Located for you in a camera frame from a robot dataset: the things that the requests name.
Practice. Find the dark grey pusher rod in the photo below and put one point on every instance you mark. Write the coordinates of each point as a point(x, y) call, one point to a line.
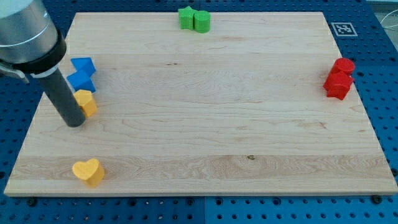
point(61, 96)

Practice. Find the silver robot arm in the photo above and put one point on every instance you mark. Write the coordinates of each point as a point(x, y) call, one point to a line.
point(32, 46)

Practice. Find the yellow hexagon block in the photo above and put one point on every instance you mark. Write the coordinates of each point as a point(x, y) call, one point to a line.
point(86, 102)

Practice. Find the yellow heart block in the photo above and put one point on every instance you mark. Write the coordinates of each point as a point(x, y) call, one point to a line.
point(90, 172)

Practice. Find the blue cube block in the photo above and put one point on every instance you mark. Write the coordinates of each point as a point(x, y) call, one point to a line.
point(80, 80)

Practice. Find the blue triangle block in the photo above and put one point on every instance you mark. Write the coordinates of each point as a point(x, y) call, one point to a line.
point(85, 64)

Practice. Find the green star block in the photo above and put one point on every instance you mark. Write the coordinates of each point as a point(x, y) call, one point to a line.
point(186, 18)

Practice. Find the green cylinder block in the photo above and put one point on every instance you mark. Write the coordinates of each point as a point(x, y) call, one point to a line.
point(202, 21)

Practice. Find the wooden board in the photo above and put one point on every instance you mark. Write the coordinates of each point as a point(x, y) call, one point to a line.
point(240, 110)

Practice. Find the red cylinder block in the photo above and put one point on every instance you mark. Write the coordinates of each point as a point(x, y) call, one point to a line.
point(344, 65)

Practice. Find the fiducial marker tag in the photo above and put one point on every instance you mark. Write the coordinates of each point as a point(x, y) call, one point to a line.
point(344, 29)

